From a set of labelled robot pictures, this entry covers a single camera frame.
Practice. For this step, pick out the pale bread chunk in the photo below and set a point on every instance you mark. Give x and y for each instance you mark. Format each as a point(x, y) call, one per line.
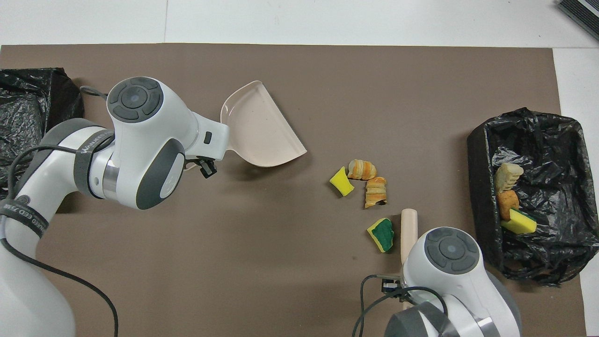
point(509, 177)

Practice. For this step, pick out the green and yellow sponge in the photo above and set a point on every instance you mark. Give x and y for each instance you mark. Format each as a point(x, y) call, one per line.
point(381, 235)

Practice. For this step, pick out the beige hand brush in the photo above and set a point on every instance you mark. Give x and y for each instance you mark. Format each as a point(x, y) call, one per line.
point(408, 234)

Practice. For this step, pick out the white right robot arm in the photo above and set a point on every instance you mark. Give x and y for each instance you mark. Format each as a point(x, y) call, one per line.
point(449, 281)

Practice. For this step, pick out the brown bread roll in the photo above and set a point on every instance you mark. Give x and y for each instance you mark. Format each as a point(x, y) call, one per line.
point(507, 203)

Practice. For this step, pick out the black bag lined bin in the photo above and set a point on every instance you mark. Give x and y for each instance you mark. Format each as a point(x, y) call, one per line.
point(28, 103)
point(477, 187)

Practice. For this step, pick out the notched yellow sponge piece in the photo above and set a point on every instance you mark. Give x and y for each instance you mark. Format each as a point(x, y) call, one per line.
point(518, 224)

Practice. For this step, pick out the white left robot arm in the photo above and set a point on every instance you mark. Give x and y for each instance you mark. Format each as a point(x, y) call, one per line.
point(140, 154)

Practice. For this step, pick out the small yellow sponge wedge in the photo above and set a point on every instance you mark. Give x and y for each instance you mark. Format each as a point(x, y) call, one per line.
point(341, 182)

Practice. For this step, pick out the brown paper table mat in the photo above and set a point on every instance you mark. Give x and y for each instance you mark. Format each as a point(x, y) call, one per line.
point(421, 84)

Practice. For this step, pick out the beige plastic dustpan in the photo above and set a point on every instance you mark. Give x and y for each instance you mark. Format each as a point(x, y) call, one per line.
point(262, 131)

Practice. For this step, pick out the grey ribbed device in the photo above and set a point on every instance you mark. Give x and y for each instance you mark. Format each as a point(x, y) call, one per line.
point(580, 14)

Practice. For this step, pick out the orange striped croissant piece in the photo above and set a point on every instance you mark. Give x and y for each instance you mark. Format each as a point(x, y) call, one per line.
point(361, 169)
point(376, 192)

